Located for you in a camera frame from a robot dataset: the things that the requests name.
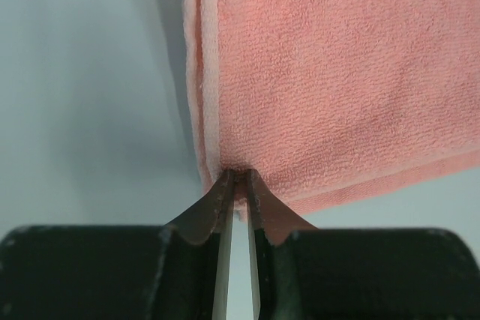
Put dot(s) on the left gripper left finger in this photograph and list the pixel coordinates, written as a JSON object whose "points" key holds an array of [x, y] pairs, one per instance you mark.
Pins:
{"points": [[179, 270]]}

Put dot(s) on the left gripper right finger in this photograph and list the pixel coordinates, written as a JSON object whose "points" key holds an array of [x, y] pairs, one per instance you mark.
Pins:
{"points": [[299, 271]]}

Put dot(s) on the pink striped towel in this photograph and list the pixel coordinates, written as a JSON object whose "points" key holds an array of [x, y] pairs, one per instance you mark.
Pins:
{"points": [[333, 101]]}

